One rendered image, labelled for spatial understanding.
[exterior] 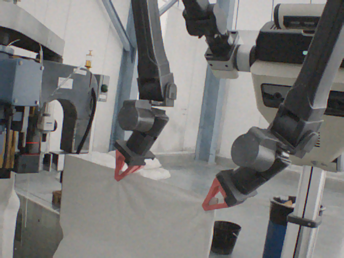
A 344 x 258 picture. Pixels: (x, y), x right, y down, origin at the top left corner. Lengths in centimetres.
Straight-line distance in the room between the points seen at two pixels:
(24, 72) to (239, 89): 900
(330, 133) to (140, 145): 57
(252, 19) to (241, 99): 212
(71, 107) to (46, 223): 70
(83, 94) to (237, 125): 849
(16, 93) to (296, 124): 52
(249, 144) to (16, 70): 44
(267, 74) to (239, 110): 848
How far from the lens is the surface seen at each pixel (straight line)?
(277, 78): 107
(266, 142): 62
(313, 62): 63
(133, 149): 87
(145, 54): 84
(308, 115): 64
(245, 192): 71
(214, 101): 962
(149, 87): 85
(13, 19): 79
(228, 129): 967
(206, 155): 967
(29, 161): 109
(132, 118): 78
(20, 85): 74
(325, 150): 118
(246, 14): 1003
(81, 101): 118
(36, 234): 181
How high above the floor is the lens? 124
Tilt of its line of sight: 3 degrees down
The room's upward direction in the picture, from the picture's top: 8 degrees clockwise
